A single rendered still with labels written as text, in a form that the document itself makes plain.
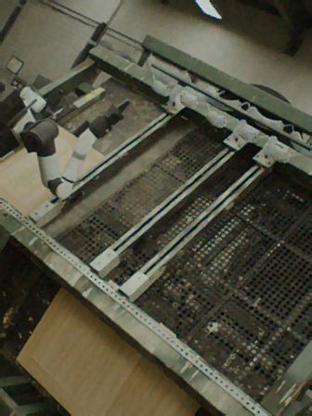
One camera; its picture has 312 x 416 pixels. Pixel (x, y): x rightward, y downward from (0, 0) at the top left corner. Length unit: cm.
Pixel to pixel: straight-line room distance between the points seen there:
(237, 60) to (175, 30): 132
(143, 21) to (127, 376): 779
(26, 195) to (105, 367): 96
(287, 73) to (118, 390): 624
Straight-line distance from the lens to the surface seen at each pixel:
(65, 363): 285
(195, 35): 916
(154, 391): 263
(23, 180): 303
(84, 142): 259
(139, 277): 250
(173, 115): 321
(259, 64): 846
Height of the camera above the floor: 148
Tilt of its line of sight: 4 degrees down
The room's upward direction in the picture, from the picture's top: 32 degrees clockwise
